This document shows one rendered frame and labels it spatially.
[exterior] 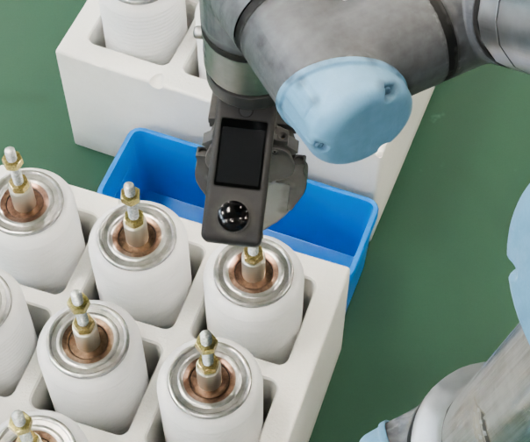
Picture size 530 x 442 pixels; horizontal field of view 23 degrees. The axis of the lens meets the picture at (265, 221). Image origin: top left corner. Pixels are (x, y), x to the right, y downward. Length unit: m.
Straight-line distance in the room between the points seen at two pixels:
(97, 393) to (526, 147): 0.69
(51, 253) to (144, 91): 0.27
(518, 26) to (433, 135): 0.84
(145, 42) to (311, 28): 0.64
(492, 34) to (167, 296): 0.54
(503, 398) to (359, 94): 0.22
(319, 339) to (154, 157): 0.36
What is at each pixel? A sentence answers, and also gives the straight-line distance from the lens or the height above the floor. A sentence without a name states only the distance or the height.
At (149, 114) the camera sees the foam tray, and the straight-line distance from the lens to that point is 1.48.
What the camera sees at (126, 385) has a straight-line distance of 1.18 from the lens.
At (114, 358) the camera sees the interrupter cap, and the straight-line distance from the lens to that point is 1.17.
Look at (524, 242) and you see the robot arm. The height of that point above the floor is 0.87.
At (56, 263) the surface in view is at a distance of 1.28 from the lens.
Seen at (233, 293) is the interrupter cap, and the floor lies 0.25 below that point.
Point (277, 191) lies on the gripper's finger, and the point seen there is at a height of 0.41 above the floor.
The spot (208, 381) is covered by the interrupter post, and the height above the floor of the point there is 0.27.
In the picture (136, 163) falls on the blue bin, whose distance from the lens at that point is 1.50.
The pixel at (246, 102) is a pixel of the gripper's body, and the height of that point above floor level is 0.54.
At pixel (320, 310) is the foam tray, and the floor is 0.18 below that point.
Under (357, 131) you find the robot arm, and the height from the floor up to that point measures 0.65.
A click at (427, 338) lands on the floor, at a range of 1.46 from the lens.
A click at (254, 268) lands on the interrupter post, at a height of 0.28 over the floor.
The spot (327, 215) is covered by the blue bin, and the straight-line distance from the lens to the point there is 1.45.
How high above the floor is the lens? 1.29
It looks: 58 degrees down
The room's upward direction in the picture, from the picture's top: straight up
